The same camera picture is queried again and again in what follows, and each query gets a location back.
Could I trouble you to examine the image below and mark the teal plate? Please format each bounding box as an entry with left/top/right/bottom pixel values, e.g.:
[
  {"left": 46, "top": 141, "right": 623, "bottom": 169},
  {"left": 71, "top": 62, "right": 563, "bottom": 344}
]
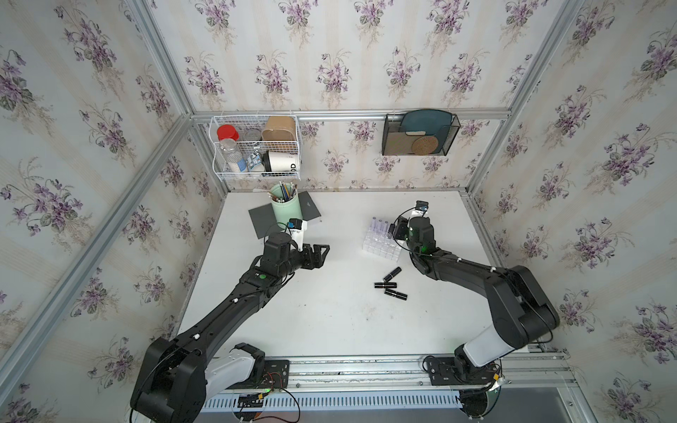
[{"left": 400, "top": 109, "right": 455, "bottom": 156}]

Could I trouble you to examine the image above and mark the white wire basket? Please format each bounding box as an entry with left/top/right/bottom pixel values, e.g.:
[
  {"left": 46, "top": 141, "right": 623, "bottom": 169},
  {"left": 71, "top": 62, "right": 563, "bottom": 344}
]
[{"left": 209, "top": 113, "right": 301, "bottom": 182}]

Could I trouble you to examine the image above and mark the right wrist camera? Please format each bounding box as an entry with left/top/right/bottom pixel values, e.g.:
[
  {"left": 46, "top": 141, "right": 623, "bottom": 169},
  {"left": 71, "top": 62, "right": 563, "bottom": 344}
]
[{"left": 412, "top": 200, "right": 429, "bottom": 217}]

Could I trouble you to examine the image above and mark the green pen cup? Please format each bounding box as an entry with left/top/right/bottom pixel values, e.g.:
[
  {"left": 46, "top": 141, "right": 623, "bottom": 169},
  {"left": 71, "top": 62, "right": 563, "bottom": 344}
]
[{"left": 269, "top": 182, "right": 303, "bottom": 224}]

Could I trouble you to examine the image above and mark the red lid jar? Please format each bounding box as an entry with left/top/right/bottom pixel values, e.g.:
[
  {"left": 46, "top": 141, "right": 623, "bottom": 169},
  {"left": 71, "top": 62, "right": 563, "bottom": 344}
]
[{"left": 216, "top": 124, "right": 240, "bottom": 141}]

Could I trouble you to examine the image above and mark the white black cylinder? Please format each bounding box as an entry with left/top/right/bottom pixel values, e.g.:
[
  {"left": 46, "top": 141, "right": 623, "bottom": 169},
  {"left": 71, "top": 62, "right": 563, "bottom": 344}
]
[{"left": 262, "top": 151, "right": 300, "bottom": 173}]

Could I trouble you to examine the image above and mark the clear plastic bottle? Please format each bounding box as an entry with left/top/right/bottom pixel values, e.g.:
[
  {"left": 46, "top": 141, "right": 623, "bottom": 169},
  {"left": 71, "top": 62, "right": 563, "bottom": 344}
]
[{"left": 220, "top": 139, "right": 247, "bottom": 174}]

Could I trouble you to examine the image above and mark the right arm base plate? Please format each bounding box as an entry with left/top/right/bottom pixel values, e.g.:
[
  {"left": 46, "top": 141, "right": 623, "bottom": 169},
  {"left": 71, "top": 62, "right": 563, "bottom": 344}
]
[{"left": 421, "top": 355, "right": 501, "bottom": 387}]

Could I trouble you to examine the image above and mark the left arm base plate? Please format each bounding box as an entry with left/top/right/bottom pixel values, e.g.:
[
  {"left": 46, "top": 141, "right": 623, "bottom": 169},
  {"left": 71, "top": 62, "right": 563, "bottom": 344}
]
[{"left": 229, "top": 359, "right": 290, "bottom": 390}]

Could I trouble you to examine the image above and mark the round cork coaster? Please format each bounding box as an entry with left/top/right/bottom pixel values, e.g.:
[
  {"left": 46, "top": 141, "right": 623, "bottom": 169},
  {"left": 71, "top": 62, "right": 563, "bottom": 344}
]
[{"left": 411, "top": 136, "right": 439, "bottom": 156}]

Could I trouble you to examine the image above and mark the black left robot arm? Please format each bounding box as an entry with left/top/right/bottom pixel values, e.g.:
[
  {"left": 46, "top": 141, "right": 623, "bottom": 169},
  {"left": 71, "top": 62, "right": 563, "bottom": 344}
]
[{"left": 130, "top": 233, "right": 330, "bottom": 422}]

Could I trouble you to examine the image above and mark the black lipstick gold band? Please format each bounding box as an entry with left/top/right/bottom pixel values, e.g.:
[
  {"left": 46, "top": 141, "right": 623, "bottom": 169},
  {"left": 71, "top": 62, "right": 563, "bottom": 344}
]
[
  {"left": 383, "top": 267, "right": 402, "bottom": 283},
  {"left": 374, "top": 282, "right": 398, "bottom": 289},
  {"left": 384, "top": 288, "right": 408, "bottom": 301}
]

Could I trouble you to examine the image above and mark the black mesh wall holder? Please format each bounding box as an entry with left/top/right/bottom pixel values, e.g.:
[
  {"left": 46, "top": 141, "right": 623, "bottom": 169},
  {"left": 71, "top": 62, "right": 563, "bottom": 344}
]
[{"left": 381, "top": 112, "right": 461, "bottom": 157}]

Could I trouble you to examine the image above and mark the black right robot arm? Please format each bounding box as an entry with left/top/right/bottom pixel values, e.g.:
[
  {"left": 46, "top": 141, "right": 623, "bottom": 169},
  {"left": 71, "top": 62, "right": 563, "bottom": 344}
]
[{"left": 389, "top": 214, "right": 560, "bottom": 384}]

